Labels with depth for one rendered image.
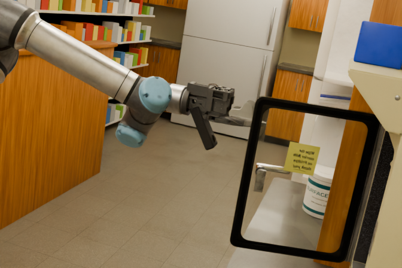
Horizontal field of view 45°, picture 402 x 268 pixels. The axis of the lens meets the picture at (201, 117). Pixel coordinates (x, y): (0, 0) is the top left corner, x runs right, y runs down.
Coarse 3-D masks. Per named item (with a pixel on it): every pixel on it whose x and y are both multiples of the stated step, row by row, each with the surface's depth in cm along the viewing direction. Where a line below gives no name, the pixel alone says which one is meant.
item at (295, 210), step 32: (288, 128) 119; (320, 128) 119; (352, 128) 118; (256, 160) 121; (288, 160) 121; (320, 160) 121; (352, 160) 120; (256, 192) 123; (288, 192) 123; (320, 192) 122; (352, 192) 122; (256, 224) 125; (288, 224) 125; (320, 224) 124
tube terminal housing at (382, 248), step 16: (400, 144) 88; (400, 160) 89; (400, 176) 89; (400, 192) 90; (384, 208) 91; (400, 208) 90; (384, 224) 92; (400, 224) 91; (384, 240) 92; (400, 240) 91; (384, 256) 93; (400, 256) 92
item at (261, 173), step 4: (260, 172) 120; (264, 172) 120; (256, 176) 120; (260, 176) 120; (264, 176) 120; (256, 180) 120; (260, 180) 120; (256, 184) 121; (260, 184) 121; (256, 188) 121; (260, 188) 121; (260, 192) 121
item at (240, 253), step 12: (240, 252) 134; (252, 252) 135; (264, 252) 136; (228, 264) 127; (240, 264) 128; (252, 264) 129; (264, 264) 130; (276, 264) 131; (288, 264) 132; (300, 264) 133; (312, 264) 134
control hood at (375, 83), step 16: (352, 64) 100; (368, 64) 107; (352, 80) 89; (368, 80) 88; (384, 80) 87; (400, 80) 86; (368, 96) 88; (384, 96) 88; (400, 96) 87; (384, 112) 88; (400, 112) 87; (384, 128) 89; (400, 128) 88
